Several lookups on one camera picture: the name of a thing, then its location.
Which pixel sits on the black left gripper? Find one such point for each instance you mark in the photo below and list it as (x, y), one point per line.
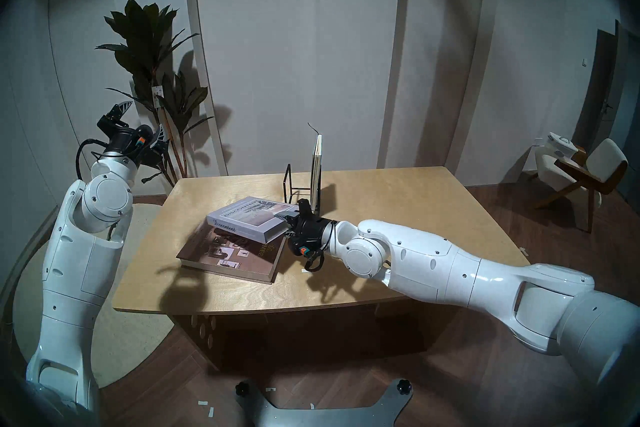
(130, 143)

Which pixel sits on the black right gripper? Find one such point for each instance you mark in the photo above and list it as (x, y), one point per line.
(310, 236)

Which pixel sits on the grey Discontent book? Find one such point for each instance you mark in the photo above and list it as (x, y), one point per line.
(250, 218)

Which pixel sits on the large brown Homes book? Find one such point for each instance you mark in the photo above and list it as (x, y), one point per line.
(225, 258)

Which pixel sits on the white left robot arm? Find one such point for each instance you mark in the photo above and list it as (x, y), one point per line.
(75, 271)

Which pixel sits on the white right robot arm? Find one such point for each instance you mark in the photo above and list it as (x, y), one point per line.
(450, 266)

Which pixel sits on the white plant tag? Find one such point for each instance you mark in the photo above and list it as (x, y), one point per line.
(157, 92)

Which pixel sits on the thin yellow book with ribbon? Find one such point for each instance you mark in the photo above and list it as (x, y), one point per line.
(317, 166)

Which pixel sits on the tall green potted plant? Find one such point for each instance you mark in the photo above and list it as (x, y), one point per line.
(145, 46)

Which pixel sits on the wooden table base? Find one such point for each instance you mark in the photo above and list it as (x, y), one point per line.
(220, 336)

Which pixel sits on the black base knob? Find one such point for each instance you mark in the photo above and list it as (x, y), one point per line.
(404, 386)
(243, 389)

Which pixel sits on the round beige rug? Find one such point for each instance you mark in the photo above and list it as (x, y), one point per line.
(25, 301)

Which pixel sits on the white object on armchair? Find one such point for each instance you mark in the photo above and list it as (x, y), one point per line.
(562, 145)

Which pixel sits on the white wooden armchair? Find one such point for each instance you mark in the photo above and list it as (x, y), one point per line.
(605, 161)

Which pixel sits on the dark door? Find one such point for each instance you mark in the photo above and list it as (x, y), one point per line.
(597, 86)

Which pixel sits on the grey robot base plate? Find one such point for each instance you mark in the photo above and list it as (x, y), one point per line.
(310, 417)

